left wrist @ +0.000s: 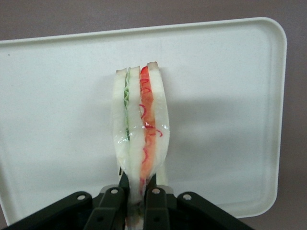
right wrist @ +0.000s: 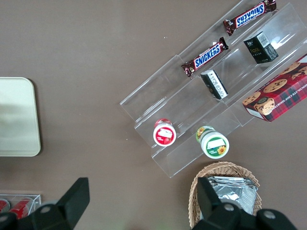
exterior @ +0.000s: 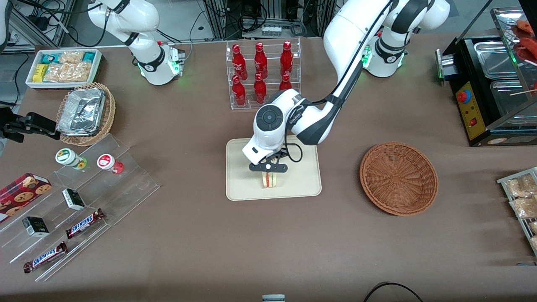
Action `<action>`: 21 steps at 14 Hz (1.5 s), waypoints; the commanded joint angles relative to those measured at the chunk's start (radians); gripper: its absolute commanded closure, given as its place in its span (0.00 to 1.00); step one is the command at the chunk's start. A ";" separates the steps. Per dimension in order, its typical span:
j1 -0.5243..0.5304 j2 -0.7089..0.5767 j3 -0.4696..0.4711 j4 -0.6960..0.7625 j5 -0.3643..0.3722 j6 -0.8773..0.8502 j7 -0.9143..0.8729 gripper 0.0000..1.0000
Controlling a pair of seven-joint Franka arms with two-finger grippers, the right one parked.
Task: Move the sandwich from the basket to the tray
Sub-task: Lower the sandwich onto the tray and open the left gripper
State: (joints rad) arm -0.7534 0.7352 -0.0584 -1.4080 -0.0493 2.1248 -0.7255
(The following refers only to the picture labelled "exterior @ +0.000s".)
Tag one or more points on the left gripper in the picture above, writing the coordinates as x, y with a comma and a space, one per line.
272, 160

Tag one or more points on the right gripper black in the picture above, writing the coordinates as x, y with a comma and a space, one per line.
26, 124

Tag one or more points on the triangular sandwich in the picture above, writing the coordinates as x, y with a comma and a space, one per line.
269, 180

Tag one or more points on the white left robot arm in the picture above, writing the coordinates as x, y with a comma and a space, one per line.
352, 33

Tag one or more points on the beige plastic tray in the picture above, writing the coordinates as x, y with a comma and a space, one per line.
302, 180

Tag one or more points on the oval light wicker basket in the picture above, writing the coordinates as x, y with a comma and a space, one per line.
109, 113

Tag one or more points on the round brown wicker basket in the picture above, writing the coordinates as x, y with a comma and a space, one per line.
398, 178

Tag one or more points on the green lid snack cup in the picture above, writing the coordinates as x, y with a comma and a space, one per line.
67, 157

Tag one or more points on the stacked aluminium foil containers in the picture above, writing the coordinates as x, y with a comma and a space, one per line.
82, 111

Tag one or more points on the clear acrylic bottle rack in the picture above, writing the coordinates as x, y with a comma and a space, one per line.
247, 108

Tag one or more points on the yellow snack packet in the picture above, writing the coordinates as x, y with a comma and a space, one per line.
40, 72

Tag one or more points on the large clear cracker bag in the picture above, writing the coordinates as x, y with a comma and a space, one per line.
67, 72

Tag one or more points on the red cola bottle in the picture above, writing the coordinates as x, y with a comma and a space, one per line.
260, 61
259, 90
285, 82
238, 92
286, 58
238, 61

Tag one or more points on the teal snack packet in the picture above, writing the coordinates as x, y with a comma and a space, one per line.
89, 56
49, 58

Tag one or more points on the red cookie box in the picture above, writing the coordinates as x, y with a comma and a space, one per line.
21, 193

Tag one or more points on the red lid snack cup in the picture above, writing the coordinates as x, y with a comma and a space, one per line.
107, 162

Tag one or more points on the small clear cracker bag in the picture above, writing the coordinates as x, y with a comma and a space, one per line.
71, 57

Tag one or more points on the small black box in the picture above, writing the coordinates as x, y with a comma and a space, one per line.
73, 199
35, 226

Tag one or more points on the white plastic snack bin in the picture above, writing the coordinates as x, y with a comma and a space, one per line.
97, 67

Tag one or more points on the brown snickers bar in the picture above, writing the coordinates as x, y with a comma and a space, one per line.
45, 256
85, 223

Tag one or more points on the clear acrylic stepped stand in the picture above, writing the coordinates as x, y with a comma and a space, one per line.
134, 184

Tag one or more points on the white power strip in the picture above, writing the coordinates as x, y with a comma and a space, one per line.
271, 30

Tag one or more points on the small grey box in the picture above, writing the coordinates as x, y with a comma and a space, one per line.
273, 298

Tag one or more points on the black hot food case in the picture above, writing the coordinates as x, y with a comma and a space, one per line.
459, 67

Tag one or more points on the steel food pan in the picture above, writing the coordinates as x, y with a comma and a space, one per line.
512, 98
497, 58

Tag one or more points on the clear pastry bag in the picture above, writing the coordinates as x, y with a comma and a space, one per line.
524, 206
520, 186
533, 227

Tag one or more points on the red sausage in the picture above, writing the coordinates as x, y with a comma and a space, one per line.
529, 45
526, 26

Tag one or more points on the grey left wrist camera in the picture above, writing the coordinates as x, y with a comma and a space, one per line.
277, 168

